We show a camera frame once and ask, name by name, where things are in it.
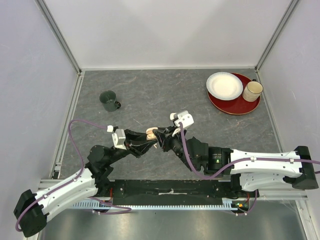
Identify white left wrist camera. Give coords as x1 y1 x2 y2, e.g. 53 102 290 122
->
106 125 127 150

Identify beige earbud charging case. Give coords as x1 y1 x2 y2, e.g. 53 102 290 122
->
145 127 159 140

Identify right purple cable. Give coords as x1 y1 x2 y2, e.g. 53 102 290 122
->
178 122 320 217

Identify aluminium frame rails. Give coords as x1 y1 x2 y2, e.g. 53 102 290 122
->
32 0 320 240

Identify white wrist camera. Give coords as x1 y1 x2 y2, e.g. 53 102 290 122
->
169 110 194 130
106 125 127 150

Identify beige patterned cup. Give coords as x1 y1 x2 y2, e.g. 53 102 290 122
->
242 80 264 102

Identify purple cable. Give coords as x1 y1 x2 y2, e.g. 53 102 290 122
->
178 122 320 217
15 119 133 232

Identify red round tray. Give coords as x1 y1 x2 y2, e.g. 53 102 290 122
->
207 73 261 115

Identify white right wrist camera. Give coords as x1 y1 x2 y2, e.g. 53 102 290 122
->
169 110 194 130

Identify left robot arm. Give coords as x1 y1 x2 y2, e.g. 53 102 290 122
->
13 128 158 238

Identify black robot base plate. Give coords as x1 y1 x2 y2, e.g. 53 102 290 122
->
94 178 261 207

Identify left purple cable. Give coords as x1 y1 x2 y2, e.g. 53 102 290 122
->
15 119 133 232

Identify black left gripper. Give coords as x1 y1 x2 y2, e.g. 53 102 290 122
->
107 128 158 165

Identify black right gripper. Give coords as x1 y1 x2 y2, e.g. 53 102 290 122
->
153 125 197 172

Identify dark green mug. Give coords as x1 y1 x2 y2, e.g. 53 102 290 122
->
99 90 122 112

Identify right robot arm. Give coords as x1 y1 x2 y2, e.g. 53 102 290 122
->
152 127 319 197

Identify white plate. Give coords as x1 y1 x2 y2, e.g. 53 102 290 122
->
206 72 243 101

